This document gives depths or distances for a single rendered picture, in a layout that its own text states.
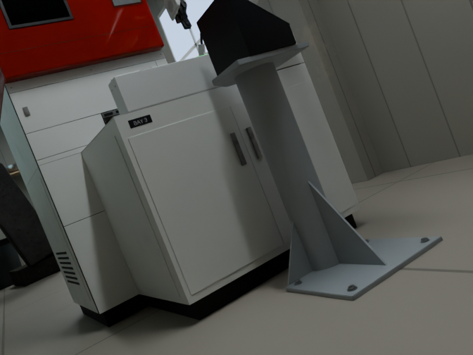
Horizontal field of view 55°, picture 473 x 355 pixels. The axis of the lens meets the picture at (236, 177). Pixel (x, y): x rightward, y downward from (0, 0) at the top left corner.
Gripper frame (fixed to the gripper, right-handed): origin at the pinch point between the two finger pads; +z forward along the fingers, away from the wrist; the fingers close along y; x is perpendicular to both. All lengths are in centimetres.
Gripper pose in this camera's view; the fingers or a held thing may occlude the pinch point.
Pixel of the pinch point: (186, 24)
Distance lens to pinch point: 200.1
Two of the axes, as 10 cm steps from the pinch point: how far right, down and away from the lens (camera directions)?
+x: 7.9, -3.3, 5.1
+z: 4.6, 8.8, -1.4
